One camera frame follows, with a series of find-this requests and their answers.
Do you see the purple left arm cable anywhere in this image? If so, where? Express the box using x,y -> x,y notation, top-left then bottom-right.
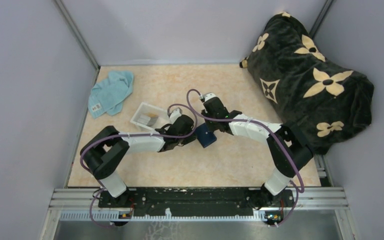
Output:
79,103 -> 200,229

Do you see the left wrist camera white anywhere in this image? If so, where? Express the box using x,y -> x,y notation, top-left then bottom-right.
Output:
168,107 -> 183,124

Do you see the navy blue card holder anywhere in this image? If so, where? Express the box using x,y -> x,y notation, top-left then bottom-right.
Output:
194,123 -> 217,148

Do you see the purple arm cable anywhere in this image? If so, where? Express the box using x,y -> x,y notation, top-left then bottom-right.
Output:
185,88 -> 306,228
79,103 -> 200,229

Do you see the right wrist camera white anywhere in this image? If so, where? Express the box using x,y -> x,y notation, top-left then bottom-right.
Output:
199,92 -> 217,103

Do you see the black floral blanket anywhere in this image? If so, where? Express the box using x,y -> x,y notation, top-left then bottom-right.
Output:
239,12 -> 375,155

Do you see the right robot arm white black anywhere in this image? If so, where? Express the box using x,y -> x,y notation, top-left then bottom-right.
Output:
200,93 -> 314,206

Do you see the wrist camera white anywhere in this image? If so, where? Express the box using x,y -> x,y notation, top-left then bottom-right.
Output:
168,107 -> 183,124
199,92 -> 217,103

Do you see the aluminium frame rail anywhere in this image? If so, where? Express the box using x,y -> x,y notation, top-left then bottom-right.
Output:
48,187 -> 349,222

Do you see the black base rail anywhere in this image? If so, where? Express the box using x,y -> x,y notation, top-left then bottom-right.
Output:
98,187 -> 295,217

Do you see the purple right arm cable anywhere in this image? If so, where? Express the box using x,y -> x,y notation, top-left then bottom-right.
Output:
185,88 -> 306,228

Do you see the white plastic card tray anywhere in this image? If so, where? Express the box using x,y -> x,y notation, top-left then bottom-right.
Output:
130,102 -> 172,132

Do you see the stack of grey cards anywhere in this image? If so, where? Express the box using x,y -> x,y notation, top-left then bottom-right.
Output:
137,113 -> 159,127

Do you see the light blue towel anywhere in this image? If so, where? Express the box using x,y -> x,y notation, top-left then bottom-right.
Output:
88,70 -> 134,119

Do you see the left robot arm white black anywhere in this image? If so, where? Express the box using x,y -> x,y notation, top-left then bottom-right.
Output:
80,114 -> 197,207

